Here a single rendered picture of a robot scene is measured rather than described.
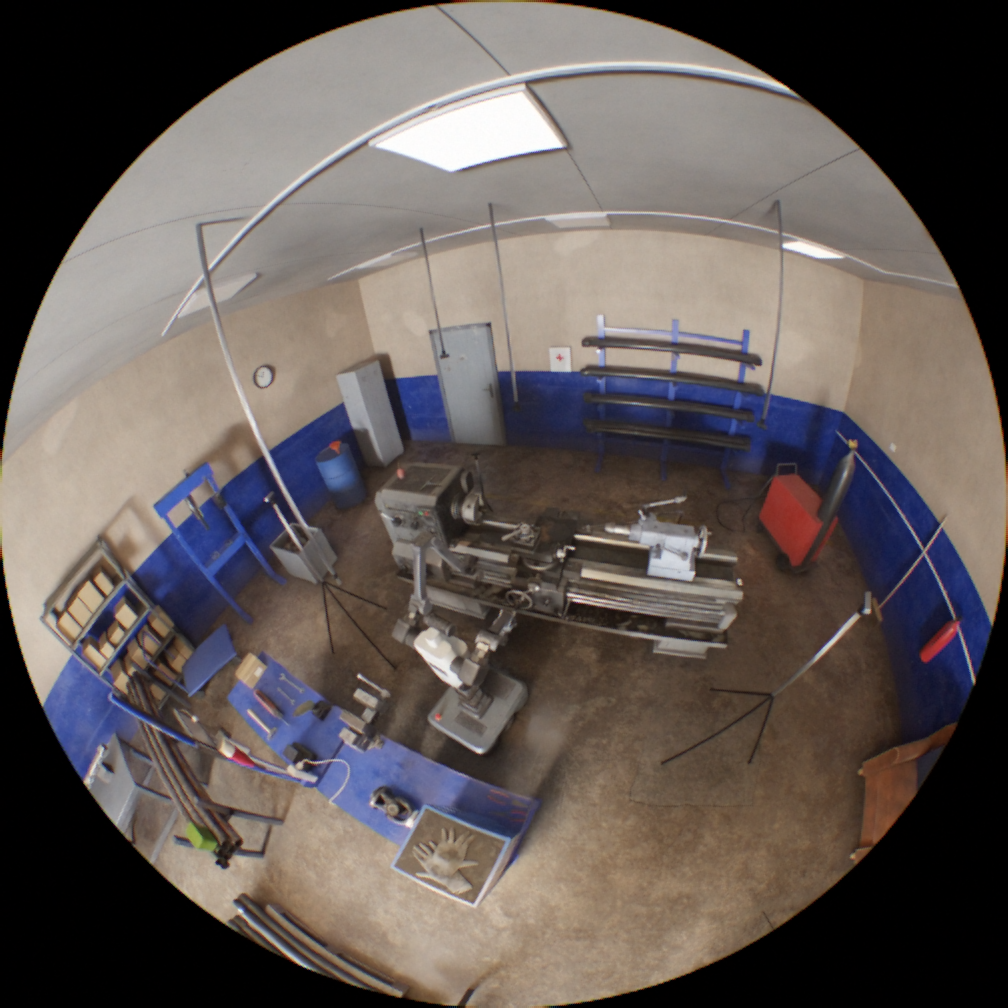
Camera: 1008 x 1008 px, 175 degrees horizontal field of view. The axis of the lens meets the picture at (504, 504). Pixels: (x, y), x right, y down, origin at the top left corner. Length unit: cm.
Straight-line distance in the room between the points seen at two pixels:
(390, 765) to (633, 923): 203
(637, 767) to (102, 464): 575
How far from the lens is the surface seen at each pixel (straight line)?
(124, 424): 460
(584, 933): 287
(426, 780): 190
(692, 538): 229
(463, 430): 603
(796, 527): 400
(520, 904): 278
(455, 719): 256
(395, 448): 622
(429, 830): 147
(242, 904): 361
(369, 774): 202
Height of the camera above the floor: 265
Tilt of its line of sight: 37 degrees down
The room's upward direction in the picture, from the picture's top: 9 degrees counter-clockwise
